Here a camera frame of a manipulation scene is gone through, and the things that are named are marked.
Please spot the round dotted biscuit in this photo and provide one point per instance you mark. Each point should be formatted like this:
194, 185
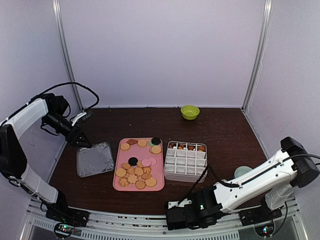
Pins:
151, 182
156, 150

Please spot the black sandwich cookie far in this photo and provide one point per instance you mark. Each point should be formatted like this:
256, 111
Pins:
155, 141

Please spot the pink sandwich cookie upper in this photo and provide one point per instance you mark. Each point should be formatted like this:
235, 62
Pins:
153, 161

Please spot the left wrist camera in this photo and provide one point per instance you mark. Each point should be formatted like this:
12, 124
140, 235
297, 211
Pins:
81, 117

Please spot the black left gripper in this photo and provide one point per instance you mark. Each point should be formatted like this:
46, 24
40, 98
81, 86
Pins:
72, 137

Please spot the clear plastic box lid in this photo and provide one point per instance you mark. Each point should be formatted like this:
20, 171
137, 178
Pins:
95, 160

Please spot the black sandwich cookie middle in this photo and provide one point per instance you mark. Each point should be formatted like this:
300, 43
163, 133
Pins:
133, 161

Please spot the pale celadon ceramic bowl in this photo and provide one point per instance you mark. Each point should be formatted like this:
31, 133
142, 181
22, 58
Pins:
240, 171

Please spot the black sandwich cookie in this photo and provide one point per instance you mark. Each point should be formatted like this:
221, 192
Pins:
155, 141
133, 161

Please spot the round dotted biscuit far left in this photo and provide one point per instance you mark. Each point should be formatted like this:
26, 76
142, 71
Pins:
156, 150

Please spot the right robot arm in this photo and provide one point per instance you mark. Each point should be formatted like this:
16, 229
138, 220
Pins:
291, 166

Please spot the aluminium corner post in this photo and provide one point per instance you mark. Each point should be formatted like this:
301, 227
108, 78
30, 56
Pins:
62, 37
261, 47

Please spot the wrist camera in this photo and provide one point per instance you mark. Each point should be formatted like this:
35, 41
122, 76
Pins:
81, 117
178, 204

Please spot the pink plastic tray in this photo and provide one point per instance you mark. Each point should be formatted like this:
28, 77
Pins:
141, 151

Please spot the lilac divided storage box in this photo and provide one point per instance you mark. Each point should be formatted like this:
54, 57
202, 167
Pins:
185, 161

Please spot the green sandwich cookie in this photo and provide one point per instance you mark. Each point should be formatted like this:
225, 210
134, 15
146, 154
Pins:
150, 143

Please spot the round dotted biscuit right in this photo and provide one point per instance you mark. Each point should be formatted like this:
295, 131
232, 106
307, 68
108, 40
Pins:
151, 182

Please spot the pink sandwich cookie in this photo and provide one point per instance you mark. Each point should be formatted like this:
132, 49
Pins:
146, 162
153, 161

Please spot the pink sandwich cookie lower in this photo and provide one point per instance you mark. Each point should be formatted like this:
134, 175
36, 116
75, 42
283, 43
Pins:
146, 162

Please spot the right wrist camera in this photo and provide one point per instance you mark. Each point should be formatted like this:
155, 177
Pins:
178, 204

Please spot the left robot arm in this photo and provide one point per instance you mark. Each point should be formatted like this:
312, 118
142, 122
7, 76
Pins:
50, 109

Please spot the plain round biscuit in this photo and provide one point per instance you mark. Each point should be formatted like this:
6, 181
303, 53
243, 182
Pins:
140, 184

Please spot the swirl butter cookie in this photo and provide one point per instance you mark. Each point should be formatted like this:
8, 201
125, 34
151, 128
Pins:
123, 182

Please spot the left aluminium corner post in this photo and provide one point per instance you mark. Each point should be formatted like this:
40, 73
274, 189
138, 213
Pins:
62, 37

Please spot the green plastic bowl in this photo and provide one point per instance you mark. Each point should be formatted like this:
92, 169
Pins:
190, 112

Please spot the brown flower cookie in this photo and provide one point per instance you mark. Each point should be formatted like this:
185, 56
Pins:
132, 141

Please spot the right aluminium corner post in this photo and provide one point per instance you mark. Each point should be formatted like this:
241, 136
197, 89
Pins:
261, 47

